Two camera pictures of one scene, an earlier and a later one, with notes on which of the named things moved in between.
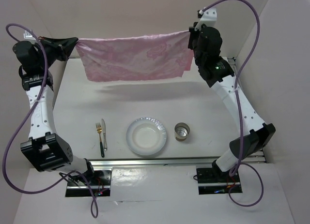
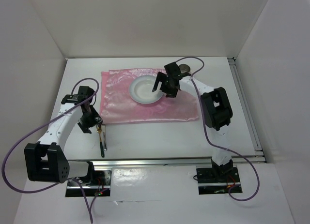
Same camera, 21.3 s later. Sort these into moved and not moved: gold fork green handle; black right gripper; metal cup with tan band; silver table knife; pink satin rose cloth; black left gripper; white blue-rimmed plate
Moved: pink satin rose cloth; metal cup with tan band; white blue-rimmed plate; black right gripper; black left gripper
Not moved: gold fork green handle; silver table knife
